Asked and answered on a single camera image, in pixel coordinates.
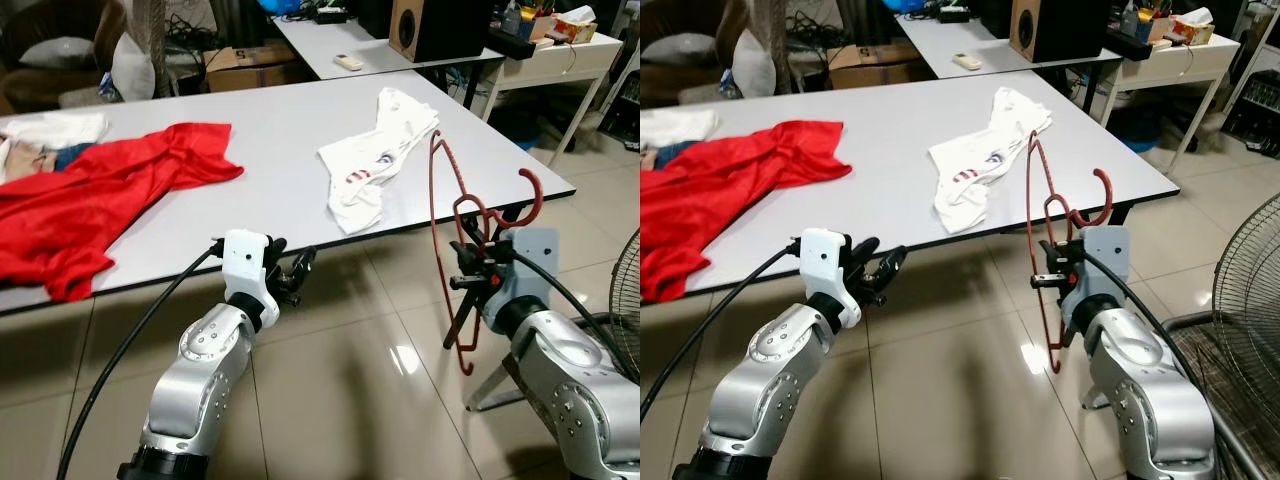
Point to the red plastic hanger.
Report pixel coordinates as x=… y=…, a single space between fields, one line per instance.
x=1110 y=195
x=541 y=197

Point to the white t-shirt coloured print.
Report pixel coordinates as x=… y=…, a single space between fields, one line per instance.
x=1010 y=125
x=400 y=120

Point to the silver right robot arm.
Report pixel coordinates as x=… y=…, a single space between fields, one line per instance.
x=1140 y=390
x=570 y=390

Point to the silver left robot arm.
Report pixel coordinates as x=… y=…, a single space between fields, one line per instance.
x=200 y=370
x=770 y=370

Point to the red t-shirt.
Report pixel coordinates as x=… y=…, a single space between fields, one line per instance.
x=720 y=200
x=100 y=200

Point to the brown cardboard box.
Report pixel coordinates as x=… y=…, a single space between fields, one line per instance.
x=870 y=72
x=250 y=72

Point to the white remote control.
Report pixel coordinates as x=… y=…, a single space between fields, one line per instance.
x=350 y=62
x=967 y=62

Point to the small white desk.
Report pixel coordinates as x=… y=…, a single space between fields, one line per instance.
x=560 y=60
x=1180 y=62

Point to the brown black speaker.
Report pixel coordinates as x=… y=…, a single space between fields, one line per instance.
x=1060 y=30
x=440 y=30

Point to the grey white table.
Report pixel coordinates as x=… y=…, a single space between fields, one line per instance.
x=330 y=35
x=950 y=35

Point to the white folded cloth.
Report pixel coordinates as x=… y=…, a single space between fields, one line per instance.
x=675 y=125
x=50 y=128

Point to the brown sofa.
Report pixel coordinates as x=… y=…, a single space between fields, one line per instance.
x=660 y=85
x=30 y=85

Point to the tissue box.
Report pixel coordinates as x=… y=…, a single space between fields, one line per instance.
x=572 y=25
x=1192 y=28

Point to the grey cushion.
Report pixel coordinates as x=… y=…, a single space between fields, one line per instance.
x=55 y=52
x=680 y=50

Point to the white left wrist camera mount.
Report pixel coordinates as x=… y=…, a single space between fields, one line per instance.
x=245 y=260
x=825 y=260

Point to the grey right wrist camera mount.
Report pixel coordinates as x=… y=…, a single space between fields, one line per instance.
x=535 y=250
x=1105 y=250

